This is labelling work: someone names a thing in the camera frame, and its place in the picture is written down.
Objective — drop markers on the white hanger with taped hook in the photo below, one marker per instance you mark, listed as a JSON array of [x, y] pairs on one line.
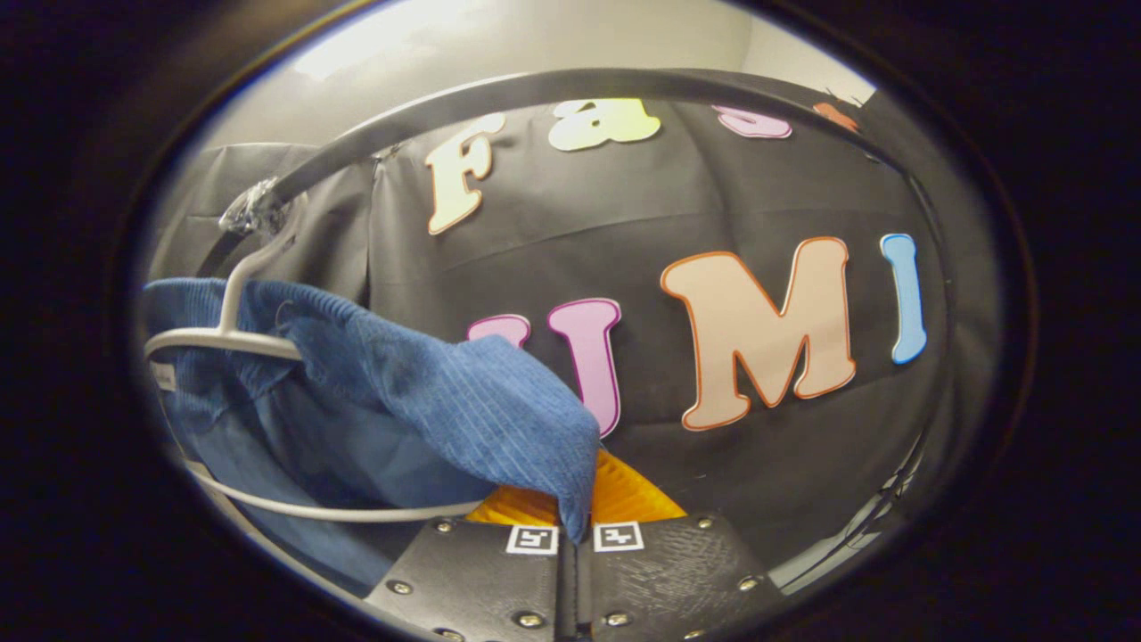
[[205, 340]]

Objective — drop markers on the black clothes rack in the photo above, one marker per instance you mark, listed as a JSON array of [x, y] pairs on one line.
[[535, 87]]

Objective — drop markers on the blue knitted garment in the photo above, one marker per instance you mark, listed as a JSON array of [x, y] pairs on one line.
[[446, 392]]

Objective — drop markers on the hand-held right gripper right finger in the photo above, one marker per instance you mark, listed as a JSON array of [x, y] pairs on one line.
[[669, 580]]

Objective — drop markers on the black backdrop cloth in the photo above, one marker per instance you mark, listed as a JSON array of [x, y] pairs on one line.
[[713, 464]]

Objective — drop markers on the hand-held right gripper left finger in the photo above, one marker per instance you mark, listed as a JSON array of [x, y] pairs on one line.
[[481, 580]]

